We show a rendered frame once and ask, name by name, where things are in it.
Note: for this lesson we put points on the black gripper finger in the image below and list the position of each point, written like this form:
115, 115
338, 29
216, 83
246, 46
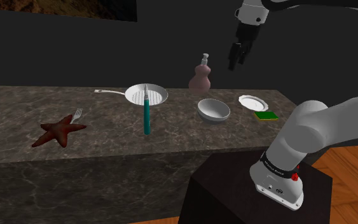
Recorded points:
243, 54
234, 56

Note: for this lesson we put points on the pink soap dispenser bottle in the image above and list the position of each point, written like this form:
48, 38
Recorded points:
199, 78

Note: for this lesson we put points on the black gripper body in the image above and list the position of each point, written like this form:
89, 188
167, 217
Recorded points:
247, 32

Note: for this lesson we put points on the red starfish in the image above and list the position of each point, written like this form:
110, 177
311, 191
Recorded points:
59, 131

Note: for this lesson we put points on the dark robot stand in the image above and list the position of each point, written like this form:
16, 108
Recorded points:
228, 192

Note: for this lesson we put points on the white grill pan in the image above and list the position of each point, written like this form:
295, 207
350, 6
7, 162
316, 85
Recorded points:
149, 94

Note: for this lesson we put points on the white bowl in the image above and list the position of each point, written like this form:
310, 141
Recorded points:
213, 110

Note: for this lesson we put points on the green and yellow sponge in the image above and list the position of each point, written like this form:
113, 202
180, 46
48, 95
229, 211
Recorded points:
265, 115

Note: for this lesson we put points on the brown wall picture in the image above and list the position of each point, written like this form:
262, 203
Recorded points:
73, 7

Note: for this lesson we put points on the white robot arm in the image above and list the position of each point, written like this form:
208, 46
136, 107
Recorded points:
309, 130

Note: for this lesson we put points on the white plate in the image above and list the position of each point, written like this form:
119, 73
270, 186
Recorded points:
253, 102

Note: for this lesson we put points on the silver fork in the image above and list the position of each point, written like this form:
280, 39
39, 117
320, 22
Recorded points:
77, 114

